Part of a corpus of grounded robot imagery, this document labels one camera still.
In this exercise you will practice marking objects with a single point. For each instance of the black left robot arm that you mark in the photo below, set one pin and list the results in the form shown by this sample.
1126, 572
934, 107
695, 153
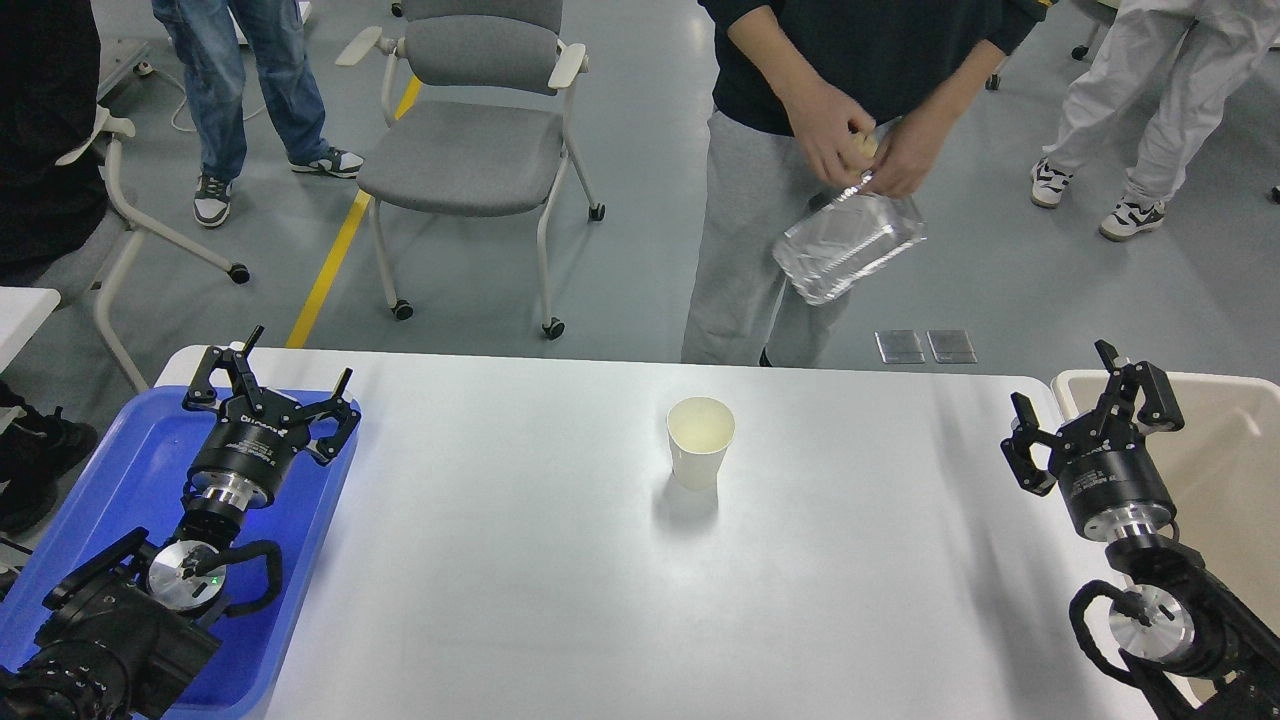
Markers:
171, 578

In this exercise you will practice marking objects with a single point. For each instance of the metal floor plate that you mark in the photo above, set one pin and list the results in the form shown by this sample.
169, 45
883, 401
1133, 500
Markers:
899, 347
952, 347

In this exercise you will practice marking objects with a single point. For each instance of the white side table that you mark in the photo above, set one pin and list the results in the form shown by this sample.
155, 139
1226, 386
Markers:
23, 311

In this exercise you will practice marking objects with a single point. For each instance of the white paper cup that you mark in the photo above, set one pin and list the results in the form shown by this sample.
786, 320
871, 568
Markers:
699, 430

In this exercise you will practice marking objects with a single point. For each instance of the beige plastic bin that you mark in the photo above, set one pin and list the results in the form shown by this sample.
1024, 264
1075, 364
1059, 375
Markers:
1221, 472

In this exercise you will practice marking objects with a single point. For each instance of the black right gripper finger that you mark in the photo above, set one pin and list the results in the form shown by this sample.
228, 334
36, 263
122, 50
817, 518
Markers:
1137, 400
1026, 433

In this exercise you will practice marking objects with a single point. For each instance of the grey office chair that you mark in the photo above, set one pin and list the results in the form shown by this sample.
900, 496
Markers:
468, 159

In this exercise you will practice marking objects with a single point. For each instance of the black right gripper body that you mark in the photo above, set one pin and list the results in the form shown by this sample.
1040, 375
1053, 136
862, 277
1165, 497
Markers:
1111, 485

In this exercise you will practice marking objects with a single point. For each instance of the person's left hand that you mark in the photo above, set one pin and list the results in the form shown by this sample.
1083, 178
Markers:
909, 152

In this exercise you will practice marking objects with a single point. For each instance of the blue plastic tray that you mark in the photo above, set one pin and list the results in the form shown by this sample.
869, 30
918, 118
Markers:
135, 479

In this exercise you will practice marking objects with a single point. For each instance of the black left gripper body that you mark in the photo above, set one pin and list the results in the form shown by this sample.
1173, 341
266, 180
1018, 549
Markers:
256, 448

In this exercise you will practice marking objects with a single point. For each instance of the metal floor plate right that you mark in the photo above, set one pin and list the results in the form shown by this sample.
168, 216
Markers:
952, 347

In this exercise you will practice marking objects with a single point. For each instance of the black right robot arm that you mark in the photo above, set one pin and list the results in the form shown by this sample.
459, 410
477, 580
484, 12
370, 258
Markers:
1175, 632

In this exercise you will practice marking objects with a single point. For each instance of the white chair at left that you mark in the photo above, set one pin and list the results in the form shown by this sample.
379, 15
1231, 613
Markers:
139, 225

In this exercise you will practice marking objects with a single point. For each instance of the metal floor plate left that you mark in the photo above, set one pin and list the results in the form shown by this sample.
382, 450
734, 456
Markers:
899, 347

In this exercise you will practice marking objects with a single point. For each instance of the person's right hand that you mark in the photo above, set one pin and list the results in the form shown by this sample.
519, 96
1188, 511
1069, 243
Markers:
831, 128

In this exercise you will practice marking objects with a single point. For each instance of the person in grey trousers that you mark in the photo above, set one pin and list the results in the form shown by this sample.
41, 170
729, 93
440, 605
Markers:
892, 57

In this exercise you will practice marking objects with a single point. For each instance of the person in black at left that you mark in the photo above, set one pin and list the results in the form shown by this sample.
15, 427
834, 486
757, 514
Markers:
49, 210

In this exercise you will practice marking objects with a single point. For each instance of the clear plastic container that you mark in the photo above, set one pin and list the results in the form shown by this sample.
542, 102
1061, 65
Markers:
854, 235

